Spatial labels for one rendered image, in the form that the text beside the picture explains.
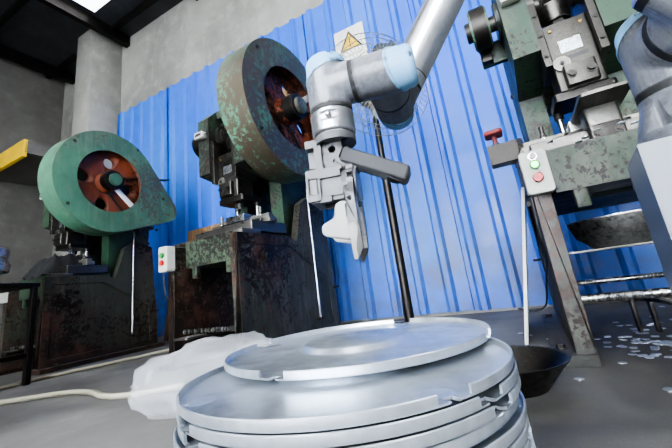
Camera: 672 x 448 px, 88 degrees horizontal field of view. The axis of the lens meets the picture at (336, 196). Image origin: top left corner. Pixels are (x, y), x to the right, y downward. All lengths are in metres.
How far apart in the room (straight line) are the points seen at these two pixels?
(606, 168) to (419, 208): 1.66
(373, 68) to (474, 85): 2.40
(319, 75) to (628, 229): 1.11
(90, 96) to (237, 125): 4.22
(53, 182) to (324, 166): 2.64
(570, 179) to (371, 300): 1.91
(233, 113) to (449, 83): 1.81
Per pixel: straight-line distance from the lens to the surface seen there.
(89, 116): 5.77
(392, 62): 0.61
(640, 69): 0.80
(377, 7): 3.65
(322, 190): 0.56
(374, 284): 2.89
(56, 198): 3.09
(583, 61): 1.62
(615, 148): 1.38
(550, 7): 1.81
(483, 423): 0.26
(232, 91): 1.86
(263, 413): 0.27
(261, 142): 1.79
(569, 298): 1.26
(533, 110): 1.85
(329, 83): 0.62
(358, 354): 0.37
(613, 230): 1.44
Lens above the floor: 0.30
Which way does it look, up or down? 14 degrees up
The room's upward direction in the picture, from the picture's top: 8 degrees counter-clockwise
